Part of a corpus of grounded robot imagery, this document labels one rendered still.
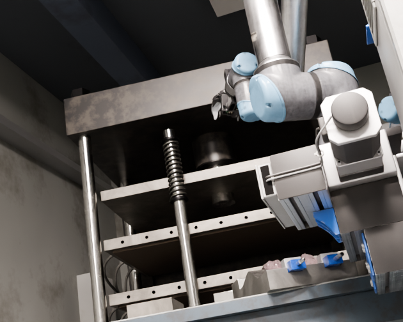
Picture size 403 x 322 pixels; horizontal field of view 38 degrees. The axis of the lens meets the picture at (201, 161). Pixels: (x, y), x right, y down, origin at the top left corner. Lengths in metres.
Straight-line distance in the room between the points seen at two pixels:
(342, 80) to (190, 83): 1.45
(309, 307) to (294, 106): 0.61
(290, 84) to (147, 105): 1.49
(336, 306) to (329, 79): 0.65
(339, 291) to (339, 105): 0.83
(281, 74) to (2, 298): 2.82
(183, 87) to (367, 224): 1.76
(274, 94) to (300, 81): 0.08
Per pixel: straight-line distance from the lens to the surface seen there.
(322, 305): 1.75
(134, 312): 1.97
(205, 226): 2.68
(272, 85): 1.40
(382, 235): 1.20
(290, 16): 1.71
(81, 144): 2.89
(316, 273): 1.71
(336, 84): 1.46
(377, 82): 5.61
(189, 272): 2.60
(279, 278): 1.67
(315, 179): 1.09
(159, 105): 2.81
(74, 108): 2.94
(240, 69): 1.73
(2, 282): 3.92
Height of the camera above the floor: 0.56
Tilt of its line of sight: 21 degrees up
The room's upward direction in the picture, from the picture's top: 10 degrees counter-clockwise
